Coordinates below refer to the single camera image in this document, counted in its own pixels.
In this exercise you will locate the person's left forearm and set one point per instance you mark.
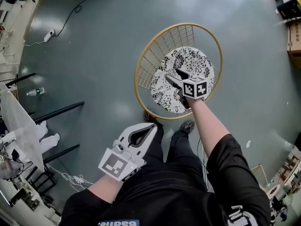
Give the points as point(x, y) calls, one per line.
point(107, 189)

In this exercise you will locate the white foot cover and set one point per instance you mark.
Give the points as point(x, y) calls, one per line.
point(49, 142)
point(42, 129)

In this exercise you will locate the black metal rack frame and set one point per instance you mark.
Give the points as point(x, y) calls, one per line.
point(43, 180)

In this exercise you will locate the clear plastic water bottle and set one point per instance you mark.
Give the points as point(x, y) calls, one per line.
point(35, 92)

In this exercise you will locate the black metal table leg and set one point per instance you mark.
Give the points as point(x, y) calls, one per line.
point(58, 112)
point(21, 80)
point(62, 153)

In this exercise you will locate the person's right forearm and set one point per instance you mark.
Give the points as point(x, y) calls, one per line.
point(207, 128)

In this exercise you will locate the black storage case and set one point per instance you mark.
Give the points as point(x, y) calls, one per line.
point(288, 9)

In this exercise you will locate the translucent plastic sheet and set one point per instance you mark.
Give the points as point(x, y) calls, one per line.
point(18, 123)

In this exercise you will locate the round rattan chair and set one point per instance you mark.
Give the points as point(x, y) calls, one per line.
point(143, 62)

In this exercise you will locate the black white floral cushion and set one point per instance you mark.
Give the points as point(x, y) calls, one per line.
point(195, 60)

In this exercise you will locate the person's black shirt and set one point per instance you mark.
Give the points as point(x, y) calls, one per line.
point(183, 196)

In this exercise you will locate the person's black trousers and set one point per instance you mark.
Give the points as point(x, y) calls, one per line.
point(178, 154)

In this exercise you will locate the brown cardboard box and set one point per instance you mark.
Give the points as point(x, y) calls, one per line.
point(295, 41)

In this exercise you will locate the person's dark shoe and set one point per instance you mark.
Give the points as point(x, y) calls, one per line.
point(187, 126)

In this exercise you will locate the white paper scrap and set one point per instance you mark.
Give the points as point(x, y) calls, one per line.
point(248, 144)

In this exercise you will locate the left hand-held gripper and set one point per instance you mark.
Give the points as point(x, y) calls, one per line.
point(117, 165)

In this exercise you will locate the white black worn device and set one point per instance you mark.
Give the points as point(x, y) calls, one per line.
point(242, 216)

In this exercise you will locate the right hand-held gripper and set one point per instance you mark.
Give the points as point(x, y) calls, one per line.
point(195, 88)

